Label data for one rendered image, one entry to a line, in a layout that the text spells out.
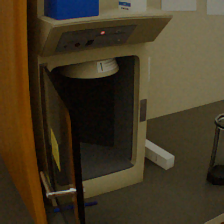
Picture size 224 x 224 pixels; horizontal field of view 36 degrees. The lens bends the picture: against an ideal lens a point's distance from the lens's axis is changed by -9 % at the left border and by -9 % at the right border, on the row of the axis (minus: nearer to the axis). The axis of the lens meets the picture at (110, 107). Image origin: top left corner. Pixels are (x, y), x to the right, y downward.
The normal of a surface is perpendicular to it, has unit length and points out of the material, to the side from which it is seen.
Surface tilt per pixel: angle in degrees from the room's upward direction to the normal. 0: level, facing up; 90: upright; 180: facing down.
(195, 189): 0
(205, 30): 90
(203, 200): 0
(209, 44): 90
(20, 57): 90
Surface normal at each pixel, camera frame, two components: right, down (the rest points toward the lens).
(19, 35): 0.47, 0.36
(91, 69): 0.13, 0.00
